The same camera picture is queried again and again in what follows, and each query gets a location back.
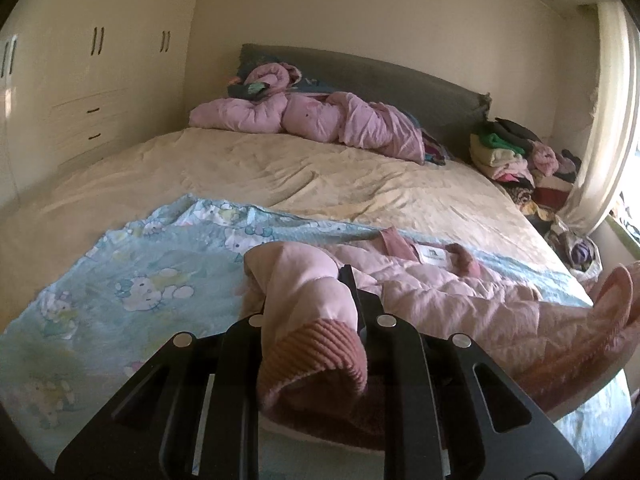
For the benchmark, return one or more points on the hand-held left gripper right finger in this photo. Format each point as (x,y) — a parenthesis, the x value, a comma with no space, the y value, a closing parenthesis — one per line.
(395,360)

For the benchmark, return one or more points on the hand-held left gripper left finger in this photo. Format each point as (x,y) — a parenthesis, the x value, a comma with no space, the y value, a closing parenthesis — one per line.
(235,360)

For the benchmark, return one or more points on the pink quilted jacket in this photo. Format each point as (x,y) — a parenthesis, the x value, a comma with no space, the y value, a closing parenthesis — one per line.
(450,295)

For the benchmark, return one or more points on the pile of folded clothes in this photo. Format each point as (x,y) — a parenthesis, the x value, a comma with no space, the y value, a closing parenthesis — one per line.
(510,160)

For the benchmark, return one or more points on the light blue printed blanket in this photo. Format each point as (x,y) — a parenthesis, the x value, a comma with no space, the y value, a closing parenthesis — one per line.
(125,260)

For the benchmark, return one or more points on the bed with beige sheet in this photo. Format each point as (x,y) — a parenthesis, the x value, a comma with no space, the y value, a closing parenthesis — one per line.
(300,175)

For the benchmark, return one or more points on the multicoloured cloth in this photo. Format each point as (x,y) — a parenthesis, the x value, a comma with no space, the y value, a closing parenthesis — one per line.
(435,150)

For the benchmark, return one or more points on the crumpled pink puffer jacket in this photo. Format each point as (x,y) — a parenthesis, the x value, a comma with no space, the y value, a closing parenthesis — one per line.
(325,120)

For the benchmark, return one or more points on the dark teal cloth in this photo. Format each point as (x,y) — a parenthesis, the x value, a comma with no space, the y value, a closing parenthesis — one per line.
(250,90)

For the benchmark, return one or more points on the grey padded headboard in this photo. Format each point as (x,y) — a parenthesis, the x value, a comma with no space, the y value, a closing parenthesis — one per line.
(400,75)

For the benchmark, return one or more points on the white curtain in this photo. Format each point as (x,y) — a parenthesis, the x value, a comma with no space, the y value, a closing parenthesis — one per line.
(605,110)

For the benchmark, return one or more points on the cream built-in wardrobe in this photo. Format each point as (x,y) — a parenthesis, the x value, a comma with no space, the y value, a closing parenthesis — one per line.
(75,70)

